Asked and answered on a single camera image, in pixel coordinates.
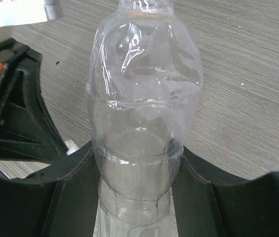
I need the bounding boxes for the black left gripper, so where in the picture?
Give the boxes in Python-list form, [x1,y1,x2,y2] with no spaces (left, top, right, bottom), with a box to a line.
[0,38,67,163]

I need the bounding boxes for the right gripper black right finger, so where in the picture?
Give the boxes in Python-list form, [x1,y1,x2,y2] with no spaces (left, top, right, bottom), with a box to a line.
[172,149,279,237]

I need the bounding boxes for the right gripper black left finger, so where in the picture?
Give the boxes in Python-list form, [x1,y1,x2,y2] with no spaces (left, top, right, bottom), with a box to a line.
[0,142,99,237]

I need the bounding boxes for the white bottle cap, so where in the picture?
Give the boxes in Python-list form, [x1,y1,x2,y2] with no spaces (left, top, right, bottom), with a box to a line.
[65,140,79,156]

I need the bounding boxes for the clear plastic bottle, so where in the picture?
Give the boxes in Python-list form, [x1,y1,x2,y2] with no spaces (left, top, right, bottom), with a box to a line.
[86,0,203,237]

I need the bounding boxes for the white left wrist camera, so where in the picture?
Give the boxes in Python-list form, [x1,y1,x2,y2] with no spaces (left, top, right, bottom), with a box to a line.
[0,0,63,43]

